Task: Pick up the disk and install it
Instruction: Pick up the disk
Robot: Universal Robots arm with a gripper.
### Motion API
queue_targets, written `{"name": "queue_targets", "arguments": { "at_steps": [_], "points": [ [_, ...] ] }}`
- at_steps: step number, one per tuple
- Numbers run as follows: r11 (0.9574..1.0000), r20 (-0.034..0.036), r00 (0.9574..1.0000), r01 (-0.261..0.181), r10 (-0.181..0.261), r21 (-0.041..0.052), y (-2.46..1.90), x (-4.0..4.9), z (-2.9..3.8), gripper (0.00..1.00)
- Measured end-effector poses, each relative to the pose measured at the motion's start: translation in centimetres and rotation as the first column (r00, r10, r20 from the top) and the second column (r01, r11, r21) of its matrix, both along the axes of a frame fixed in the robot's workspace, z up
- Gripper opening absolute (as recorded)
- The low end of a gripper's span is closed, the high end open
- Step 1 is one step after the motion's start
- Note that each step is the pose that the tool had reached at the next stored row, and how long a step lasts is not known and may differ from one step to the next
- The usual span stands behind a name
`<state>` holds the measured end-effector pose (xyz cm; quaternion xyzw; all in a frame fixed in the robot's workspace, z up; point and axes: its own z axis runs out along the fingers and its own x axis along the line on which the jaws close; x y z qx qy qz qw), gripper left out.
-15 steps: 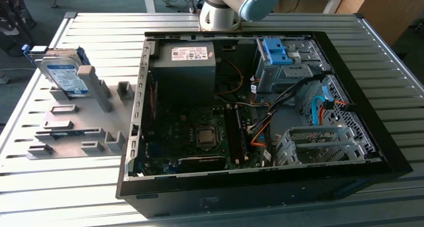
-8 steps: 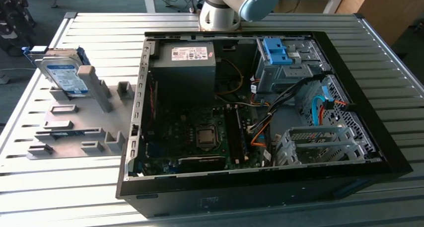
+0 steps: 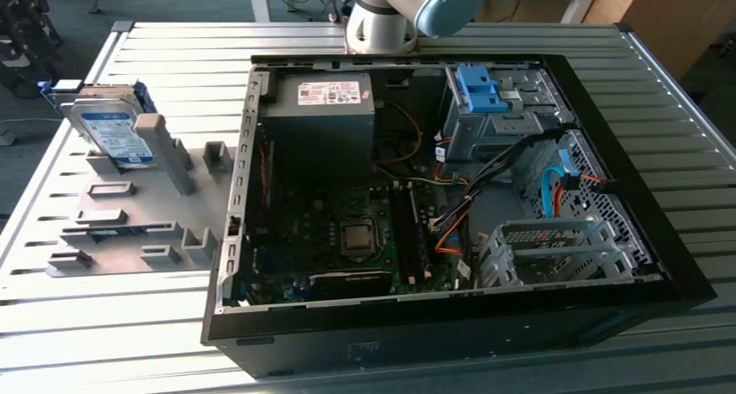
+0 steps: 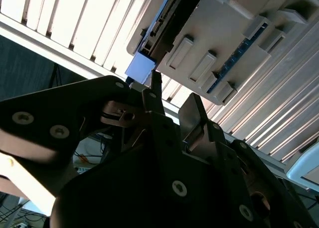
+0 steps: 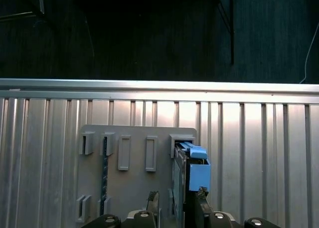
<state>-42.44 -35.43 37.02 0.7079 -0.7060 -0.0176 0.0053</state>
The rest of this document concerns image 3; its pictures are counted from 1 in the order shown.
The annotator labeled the CPU socket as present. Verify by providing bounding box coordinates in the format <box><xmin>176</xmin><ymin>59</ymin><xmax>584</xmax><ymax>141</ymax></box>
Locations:
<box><xmin>336</xmin><ymin>214</ymin><xmax>381</xmax><ymax>264</ymax></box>

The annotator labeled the orange flat wire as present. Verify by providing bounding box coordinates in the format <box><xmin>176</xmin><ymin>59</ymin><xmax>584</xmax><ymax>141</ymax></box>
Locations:
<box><xmin>433</xmin><ymin>224</ymin><xmax>465</xmax><ymax>256</ymax></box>

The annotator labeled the black cable bundle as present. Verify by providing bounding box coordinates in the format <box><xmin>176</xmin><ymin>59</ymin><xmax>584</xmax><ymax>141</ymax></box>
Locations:
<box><xmin>428</xmin><ymin>128</ymin><xmax>564</xmax><ymax>235</ymax></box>

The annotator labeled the green motherboard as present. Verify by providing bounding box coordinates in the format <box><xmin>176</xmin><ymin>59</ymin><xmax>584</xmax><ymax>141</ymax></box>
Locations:
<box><xmin>246</xmin><ymin>182</ymin><xmax>461</xmax><ymax>304</ymax></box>

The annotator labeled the black RAM stick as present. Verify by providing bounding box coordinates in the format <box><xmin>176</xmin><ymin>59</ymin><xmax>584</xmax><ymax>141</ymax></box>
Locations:
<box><xmin>389</xmin><ymin>181</ymin><xmax>418</xmax><ymax>285</ymax></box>
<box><xmin>405</xmin><ymin>180</ymin><xmax>433</xmax><ymax>282</ymax></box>

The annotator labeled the black graphics card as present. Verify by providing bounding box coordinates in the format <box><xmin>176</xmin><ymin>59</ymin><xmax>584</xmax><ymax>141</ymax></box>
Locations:
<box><xmin>308</xmin><ymin>269</ymin><xmax>393</xmax><ymax>300</ymax></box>

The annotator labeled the brown wooden cabinet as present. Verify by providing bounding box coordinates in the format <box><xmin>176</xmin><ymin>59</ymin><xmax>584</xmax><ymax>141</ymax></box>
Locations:
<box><xmin>585</xmin><ymin>0</ymin><xmax>736</xmax><ymax>83</ymax></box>

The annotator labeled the grey parts rack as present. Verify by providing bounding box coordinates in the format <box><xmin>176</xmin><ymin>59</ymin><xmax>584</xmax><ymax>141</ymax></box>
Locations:
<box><xmin>45</xmin><ymin>113</ymin><xmax>230</xmax><ymax>279</ymax></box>

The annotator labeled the grey power supply unit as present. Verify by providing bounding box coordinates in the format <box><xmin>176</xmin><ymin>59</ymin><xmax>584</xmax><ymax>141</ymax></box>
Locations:
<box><xmin>258</xmin><ymin>71</ymin><xmax>380</xmax><ymax>178</ymax></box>

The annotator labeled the thin yellow wire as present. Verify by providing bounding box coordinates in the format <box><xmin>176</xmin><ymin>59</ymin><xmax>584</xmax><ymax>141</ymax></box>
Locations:
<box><xmin>372</xmin><ymin>100</ymin><xmax>425</xmax><ymax>166</ymax></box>

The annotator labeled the CPU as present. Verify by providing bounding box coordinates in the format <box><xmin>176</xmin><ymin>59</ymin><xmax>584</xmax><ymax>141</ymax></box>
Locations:
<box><xmin>342</xmin><ymin>227</ymin><xmax>374</xmax><ymax>251</ymax></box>

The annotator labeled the red twisted wire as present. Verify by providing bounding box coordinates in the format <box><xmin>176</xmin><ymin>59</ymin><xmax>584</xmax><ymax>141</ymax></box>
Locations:
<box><xmin>258</xmin><ymin>143</ymin><xmax>274</xmax><ymax>208</ymax></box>

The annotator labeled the white-framed wooden desk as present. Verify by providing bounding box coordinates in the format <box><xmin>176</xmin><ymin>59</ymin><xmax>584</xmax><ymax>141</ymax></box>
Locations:
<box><xmin>38</xmin><ymin>0</ymin><xmax>610</xmax><ymax>24</ymax></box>

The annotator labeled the hard disk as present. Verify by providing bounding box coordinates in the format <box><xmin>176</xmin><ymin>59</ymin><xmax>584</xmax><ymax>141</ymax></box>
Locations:
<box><xmin>37</xmin><ymin>78</ymin><xmax>160</xmax><ymax>171</ymax></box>

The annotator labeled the metal disk bay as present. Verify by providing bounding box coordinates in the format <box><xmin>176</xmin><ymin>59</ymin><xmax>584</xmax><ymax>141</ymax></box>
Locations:
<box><xmin>473</xmin><ymin>216</ymin><xmax>656</xmax><ymax>290</ymax></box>

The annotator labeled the green RAM stick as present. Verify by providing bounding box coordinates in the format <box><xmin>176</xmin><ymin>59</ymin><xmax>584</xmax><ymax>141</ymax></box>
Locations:
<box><xmin>85</xmin><ymin>226</ymin><xmax>148</xmax><ymax>241</ymax></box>

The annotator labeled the black wire waste basket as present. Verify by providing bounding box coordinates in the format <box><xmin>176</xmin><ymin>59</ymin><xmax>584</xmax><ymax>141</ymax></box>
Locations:
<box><xmin>0</xmin><ymin>0</ymin><xmax>62</xmax><ymax>98</ymax></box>

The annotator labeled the black open PC case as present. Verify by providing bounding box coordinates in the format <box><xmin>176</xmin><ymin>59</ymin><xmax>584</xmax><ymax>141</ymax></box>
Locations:
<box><xmin>198</xmin><ymin>53</ymin><xmax>718</xmax><ymax>378</ymax></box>

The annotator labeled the blue wire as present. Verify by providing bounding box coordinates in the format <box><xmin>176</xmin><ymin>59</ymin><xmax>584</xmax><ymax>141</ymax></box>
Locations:
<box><xmin>540</xmin><ymin>147</ymin><xmax>572</xmax><ymax>219</ymax></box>

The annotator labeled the blue drive latch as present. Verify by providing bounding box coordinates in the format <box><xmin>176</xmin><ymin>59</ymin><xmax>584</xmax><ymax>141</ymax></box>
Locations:
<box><xmin>456</xmin><ymin>66</ymin><xmax>512</xmax><ymax>114</ymax></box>

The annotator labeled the metal drive cage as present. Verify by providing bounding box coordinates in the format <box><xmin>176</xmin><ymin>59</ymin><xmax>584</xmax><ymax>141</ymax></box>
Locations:
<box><xmin>441</xmin><ymin>65</ymin><xmax>576</xmax><ymax>162</ymax></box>

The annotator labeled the orange wire with black connector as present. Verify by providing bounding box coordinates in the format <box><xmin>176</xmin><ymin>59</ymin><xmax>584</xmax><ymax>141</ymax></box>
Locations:
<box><xmin>553</xmin><ymin>172</ymin><xmax>606</xmax><ymax>217</ymax></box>

